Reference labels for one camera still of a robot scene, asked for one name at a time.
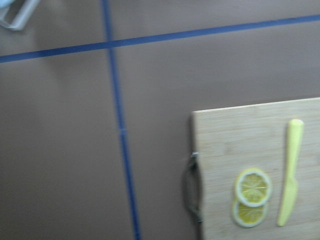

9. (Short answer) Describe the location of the lemon slice upper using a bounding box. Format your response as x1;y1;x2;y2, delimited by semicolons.
234;168;273;207

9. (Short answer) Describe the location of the lemon slice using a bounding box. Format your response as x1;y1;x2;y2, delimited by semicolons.
234;168;273;207
231;198;269;228

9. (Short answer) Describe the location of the lemon slice lower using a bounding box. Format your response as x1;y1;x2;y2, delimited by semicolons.
231;198;269;228

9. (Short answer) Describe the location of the yellow plastic knife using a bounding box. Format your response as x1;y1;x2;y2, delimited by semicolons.
276;119;304;227

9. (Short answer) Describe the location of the blue pastel cup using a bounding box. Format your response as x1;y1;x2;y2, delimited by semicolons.
0;0;15;9

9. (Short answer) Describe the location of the cup rack with handle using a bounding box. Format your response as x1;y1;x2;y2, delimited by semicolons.
0;0;41;32

